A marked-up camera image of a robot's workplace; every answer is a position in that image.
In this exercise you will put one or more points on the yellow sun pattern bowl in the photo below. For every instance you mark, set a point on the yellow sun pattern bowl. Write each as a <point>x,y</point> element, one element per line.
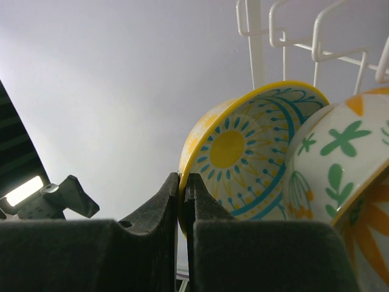
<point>239,147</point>

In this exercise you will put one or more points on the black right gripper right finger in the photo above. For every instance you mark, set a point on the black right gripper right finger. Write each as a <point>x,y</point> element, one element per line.
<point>226,254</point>

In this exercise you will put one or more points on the overhead camera light mount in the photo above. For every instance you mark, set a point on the overhead camera light mount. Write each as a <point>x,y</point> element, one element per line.
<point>33,200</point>

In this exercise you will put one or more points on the white bowl orange flower green leaves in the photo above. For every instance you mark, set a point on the white bowl orange flower green leaves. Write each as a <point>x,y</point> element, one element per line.
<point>364,230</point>

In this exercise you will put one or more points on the white wire dish rack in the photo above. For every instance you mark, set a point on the white wire dish rack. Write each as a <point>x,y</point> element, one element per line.
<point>249,24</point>

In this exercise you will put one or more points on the white orange flower small bowl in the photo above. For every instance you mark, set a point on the white orange flower small bowl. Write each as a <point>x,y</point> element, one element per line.
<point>335,154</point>

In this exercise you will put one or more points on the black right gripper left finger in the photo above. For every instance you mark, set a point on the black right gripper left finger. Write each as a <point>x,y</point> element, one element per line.
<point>136,253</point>

